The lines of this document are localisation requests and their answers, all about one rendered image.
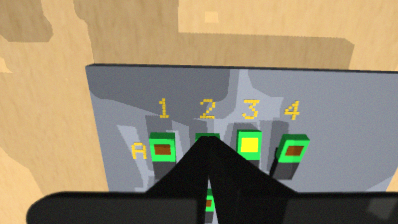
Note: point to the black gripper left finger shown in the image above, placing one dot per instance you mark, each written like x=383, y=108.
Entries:
x=178, y=198

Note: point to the grey switch panel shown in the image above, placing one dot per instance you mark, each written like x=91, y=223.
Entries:
x=347, y=118

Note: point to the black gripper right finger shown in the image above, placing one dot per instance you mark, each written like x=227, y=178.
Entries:
x=244, y=194

